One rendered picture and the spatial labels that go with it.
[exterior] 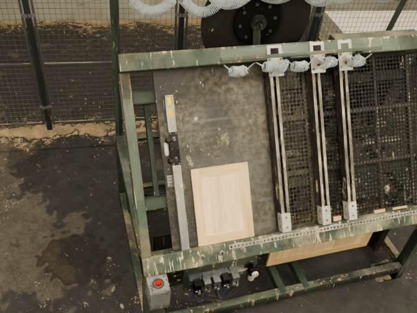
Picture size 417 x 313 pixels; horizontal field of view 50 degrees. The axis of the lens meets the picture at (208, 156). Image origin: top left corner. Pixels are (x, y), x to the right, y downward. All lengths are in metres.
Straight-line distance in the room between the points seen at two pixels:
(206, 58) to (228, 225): 1.05
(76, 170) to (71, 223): 0.68
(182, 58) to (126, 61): 0.32
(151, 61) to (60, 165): 2.35
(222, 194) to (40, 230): 1.92
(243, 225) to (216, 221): 0.19
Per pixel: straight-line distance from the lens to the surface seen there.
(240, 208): 2.89
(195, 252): 2.83
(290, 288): 3.66
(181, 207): 2.75
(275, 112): 2.86
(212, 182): 2.80
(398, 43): 3.33
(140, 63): 2.62
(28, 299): 3.83
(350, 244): 3.89
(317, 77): 3.01
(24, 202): 4.45
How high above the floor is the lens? 3.18
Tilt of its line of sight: 42 degrees down
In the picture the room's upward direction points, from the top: 6 degrees clockwise
